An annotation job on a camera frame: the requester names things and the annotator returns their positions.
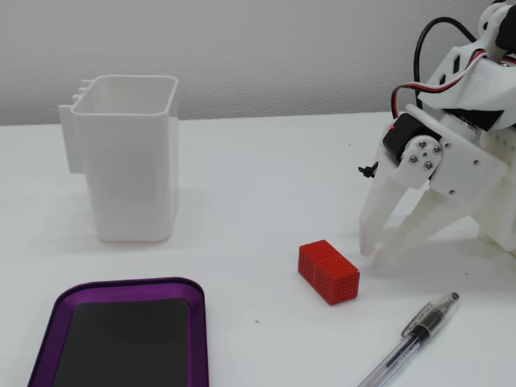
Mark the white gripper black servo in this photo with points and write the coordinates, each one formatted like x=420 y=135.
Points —
x=459 y=163

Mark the red textured block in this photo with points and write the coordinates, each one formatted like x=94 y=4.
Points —
x=328 y=272

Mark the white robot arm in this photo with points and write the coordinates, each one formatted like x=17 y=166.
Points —
x=483 y=84

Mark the black zip tie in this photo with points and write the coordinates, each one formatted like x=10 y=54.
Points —
x=364 y=171

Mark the clear black ballpoint pen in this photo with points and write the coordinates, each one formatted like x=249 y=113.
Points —
x=423 y=323

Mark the white plastic container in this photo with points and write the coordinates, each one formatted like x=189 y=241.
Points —
x=129 y=173

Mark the black tray pad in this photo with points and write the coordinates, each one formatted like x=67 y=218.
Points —
x=121 y=338

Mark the purple metal tray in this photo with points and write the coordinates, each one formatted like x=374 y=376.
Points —
x=66 y=300

